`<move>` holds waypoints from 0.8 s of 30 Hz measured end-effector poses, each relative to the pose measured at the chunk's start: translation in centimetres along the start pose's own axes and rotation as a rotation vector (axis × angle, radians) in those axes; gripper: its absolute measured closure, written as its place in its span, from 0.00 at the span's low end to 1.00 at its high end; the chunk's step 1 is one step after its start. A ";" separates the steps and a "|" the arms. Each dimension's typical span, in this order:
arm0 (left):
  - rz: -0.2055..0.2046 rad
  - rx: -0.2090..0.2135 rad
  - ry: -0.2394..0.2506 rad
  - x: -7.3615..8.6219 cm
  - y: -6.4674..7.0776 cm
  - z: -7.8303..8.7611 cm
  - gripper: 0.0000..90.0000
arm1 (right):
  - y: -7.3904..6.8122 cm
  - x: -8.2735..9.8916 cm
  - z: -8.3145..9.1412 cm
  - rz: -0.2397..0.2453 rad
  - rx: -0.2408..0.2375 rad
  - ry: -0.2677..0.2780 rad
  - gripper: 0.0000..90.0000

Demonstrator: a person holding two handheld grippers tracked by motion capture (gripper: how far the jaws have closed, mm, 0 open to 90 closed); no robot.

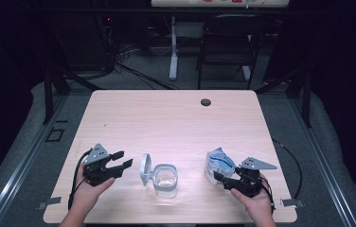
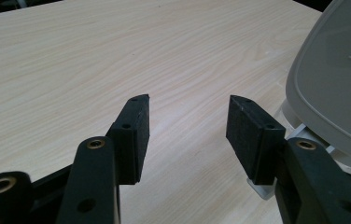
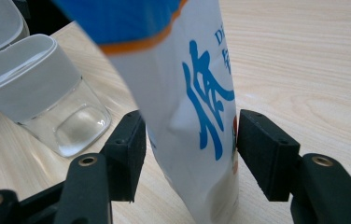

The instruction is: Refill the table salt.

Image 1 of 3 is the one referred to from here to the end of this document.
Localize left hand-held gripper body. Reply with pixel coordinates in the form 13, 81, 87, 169
82, 143, 124, 187

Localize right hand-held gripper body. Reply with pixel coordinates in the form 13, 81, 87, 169
222, 156, 278, 199

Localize white and blue stand-up pouch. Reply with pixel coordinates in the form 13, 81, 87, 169
205, 147, 237, 186

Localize clear jar with hinged lid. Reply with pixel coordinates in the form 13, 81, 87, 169
139, 152, 179, 200

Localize person's right hand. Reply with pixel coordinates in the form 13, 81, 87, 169
230, 174, 276, 220

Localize person's left hand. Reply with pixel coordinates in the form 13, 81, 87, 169
71, 171, 116, 211

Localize black metal stand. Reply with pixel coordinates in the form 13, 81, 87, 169
255, 67, 312, 129
42, 67, 104, 125

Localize white table leg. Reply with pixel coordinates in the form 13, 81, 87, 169
169, 16, 179, 80
241, 65, 252, 81

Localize black equipment cabinet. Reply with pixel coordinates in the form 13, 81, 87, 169
49, 12, 115, 72

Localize black folding chair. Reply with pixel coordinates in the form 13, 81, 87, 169
196, 12, 270, 91

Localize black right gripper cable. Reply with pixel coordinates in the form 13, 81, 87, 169
259, 176, 276, 214

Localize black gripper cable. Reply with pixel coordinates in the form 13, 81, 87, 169
259, 176, 276, 214
67, 149, 92, 211

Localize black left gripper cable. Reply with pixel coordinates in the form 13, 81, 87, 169
67, 149, 92, 211

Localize thin black floor cable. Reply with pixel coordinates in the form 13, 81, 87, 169
272, 138, 303, 201

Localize aluminium floor rail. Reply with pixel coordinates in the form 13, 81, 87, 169
291, 96, 356, 227
0, 94, 68, 227

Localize bundle of floor cables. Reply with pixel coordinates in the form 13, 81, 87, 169
103, 44, 180, 91

